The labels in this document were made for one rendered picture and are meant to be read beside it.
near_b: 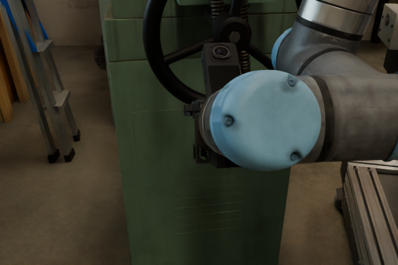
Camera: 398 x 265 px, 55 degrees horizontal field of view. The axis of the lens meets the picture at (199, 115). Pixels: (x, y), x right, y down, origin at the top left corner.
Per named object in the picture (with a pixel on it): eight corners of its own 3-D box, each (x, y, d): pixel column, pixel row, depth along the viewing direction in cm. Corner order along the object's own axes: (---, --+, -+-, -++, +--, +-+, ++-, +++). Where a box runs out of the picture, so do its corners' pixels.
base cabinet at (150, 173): (132, 293, 112) (104, 63, 79) (132, 176, 163) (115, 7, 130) (278, 274, 118) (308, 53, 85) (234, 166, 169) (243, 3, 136)
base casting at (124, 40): (106, 62, 80) (100, 18, 76) (116, 6, 130) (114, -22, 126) (308, 52, 86) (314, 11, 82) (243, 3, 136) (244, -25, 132)
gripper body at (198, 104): (190, 159, 53) (199, 169, 41) (188, 98, 54) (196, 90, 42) (243, 157, 54) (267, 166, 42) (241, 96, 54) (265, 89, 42)
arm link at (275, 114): (338, 173, 27) (220, 178, 26) (287, 159, 38) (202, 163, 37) (334, 63, 27) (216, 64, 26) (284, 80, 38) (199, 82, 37)
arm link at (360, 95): (391, 48, 39) (285, 49, 37) (472, 92, 29) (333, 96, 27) (373, 117, 42) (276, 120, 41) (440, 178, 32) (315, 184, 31)
